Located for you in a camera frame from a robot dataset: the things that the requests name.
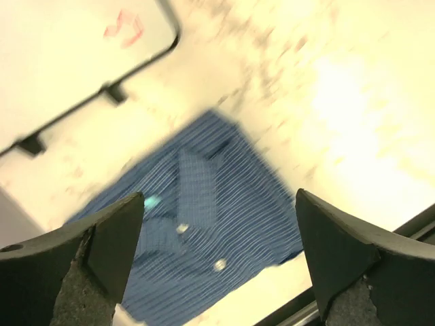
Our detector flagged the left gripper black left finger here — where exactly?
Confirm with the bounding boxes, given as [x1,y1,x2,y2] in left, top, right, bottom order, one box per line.
[1,192,144,325]

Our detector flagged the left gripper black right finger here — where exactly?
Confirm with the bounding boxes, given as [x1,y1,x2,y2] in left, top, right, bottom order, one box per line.
[296,189,434,325]

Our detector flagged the blue checkered long sleeve shirt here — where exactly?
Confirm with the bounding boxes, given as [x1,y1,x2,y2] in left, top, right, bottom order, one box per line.
[75,110,303,325]

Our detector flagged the white dry-erase board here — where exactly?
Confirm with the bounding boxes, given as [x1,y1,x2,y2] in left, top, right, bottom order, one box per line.
[1,1,181,156]

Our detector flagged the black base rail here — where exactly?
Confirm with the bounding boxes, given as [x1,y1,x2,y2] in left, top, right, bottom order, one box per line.
[257,205,434,325]

